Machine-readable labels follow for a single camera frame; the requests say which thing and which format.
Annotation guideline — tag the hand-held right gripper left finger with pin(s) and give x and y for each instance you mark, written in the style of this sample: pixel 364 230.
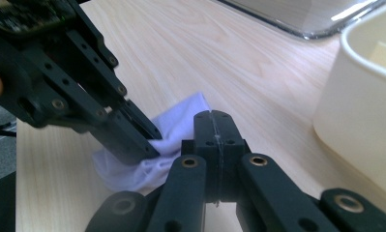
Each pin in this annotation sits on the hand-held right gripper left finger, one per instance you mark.
pixel 205 135

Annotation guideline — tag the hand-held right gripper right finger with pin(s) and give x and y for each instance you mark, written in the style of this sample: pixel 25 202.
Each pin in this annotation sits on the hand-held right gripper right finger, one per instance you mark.
pixel 229 145

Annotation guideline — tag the light purple sock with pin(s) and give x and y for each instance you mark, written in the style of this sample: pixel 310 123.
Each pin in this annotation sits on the light purple sock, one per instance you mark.
pixel 181 119

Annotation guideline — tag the cream compartment storage box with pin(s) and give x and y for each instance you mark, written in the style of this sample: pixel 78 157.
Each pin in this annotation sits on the cream compartment storage box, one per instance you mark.
pixel 358 112

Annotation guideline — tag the clear plastic lid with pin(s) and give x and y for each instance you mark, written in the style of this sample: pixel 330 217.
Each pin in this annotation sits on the clear plastic lid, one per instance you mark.
pixel 277 16

